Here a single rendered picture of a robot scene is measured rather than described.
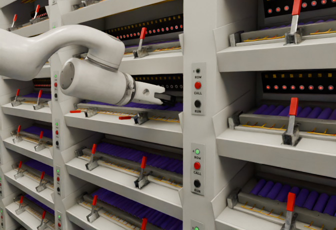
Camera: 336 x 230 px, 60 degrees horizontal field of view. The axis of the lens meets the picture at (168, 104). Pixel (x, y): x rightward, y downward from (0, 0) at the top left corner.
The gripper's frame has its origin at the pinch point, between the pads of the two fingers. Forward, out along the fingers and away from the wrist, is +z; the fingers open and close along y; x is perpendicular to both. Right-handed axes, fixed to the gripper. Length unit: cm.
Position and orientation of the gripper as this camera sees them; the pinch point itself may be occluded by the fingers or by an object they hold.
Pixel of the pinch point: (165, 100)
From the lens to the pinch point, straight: 85.7
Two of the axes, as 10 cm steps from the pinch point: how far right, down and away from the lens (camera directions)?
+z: 6.6, 1.6, 7.3
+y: -7.3, -0.5, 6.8
